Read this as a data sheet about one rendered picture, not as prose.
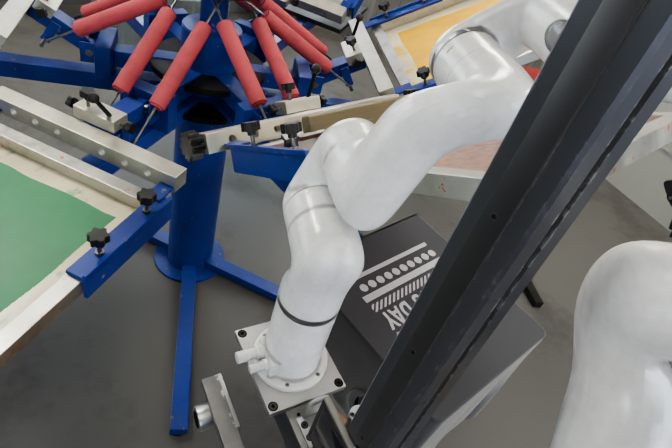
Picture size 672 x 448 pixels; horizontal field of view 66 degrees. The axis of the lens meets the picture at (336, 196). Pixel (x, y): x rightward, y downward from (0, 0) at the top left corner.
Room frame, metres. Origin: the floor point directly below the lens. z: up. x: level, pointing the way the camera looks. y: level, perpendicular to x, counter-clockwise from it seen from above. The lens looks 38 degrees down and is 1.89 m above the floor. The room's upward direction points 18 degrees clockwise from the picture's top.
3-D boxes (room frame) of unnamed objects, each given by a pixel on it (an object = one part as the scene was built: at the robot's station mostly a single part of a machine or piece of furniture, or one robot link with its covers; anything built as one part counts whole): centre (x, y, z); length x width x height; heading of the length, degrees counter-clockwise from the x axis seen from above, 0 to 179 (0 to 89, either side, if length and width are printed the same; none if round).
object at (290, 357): (0.50, 0.00, 1.21); 0.16 x 0.13 x 0.15; 129
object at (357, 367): (0.78, -0.17, 0.77); 0.46 x 0.09 x 0.36; 51
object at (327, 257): (0.52, -0.01, 1.37); 0.13 x 0.10 x 0.16; 24
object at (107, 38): (1.63, 0.57, 0.99); 0.82 x 0.79 x 0.12; 51
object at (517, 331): (0.92, -0.29, 0.95); 0.48 x 0.44 x 0.01; 51
